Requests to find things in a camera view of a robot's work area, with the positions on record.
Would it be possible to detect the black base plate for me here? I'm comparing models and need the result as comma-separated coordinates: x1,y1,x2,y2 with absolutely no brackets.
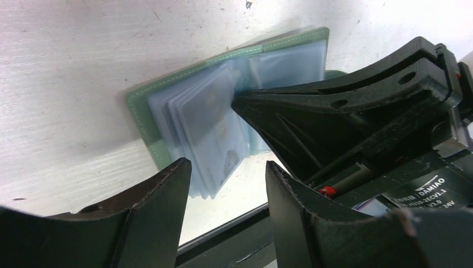
175,204,276,267

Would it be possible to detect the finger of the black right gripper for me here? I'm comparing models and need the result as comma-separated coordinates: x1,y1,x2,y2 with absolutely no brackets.
231,37,462,181

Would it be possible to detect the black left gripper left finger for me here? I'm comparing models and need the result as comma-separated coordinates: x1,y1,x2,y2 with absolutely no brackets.
1,158,191,267

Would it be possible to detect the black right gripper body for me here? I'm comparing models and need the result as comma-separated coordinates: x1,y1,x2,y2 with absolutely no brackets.
311,64,471,208

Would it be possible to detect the green leather card holder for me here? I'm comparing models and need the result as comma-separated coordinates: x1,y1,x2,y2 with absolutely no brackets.
126,27,330,199

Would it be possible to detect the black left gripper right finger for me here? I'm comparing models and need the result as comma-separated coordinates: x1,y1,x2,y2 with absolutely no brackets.
266,161,472,267

